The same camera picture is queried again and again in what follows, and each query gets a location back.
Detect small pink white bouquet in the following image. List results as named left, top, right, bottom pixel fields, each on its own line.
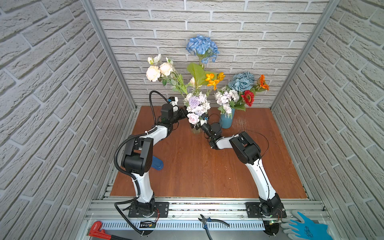
left=184, top=92, right=211, bottom=127

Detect teal ceramic vase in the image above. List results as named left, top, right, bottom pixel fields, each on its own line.
left=220, top=109, right=235, bottom=129

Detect pink white mixed bouquet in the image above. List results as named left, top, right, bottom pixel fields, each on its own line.
left=215, top=86, right=240, bottom=118

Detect peach rose stem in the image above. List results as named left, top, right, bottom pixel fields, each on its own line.
left=146, top=61, right=188, bottom=96

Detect small yellow orange flower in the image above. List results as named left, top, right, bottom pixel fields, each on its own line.
left=205, top=72, right=226, bottom=90

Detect red carnation flower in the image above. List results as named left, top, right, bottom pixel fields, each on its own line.
left=234, top=90, right=255, bottom=111

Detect light blue rose bouquet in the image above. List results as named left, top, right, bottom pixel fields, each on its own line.
left=228, top=72, right=255, bottom=92

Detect cream white flower stem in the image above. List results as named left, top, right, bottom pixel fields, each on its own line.
left=147, top=54, right=174, bottom=66

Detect dark blue hydrangea flower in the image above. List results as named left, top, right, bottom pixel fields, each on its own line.
left=185, top=34, right=220, bottom=88

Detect orange gerbera flower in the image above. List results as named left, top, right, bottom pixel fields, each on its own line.
left=251, top=75, right=270, bottom=94

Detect clear glass vase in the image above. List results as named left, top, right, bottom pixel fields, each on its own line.
left=191, top=123, right=202, bottom=134

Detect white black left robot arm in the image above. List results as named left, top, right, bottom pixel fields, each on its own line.
left=121, top=104, right=188, bottom=216

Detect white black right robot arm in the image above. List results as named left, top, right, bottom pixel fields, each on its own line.
left=198, top=123, right=287, bottom=218

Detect red clamp tool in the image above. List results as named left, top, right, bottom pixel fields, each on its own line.
left=88, top=221, right=130, bottom=240

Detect white blue work glove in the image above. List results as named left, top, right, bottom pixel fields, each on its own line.
left=281, top=211, right=333, bottom=240

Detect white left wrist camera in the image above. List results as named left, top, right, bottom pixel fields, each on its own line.
left=168, top=97, right=179, bottom=112

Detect blue handled pliers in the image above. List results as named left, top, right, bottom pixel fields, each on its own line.
left=197, top=213, right=230, bottom=240

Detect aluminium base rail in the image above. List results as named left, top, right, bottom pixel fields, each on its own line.
left=75, top=197, right=331, bottom=240

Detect aluminium left corner post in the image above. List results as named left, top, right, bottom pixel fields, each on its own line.
left=82, top=0, right=138, bottom=110

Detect aluminium corner post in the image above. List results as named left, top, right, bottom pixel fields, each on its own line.
left=270, top=0, right=340, bottom=111
left=82, top=0, right=138, bottom=110

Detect aluminium right corner post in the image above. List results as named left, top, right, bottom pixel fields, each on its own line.
left=270, top=0, right=340, bottom=111

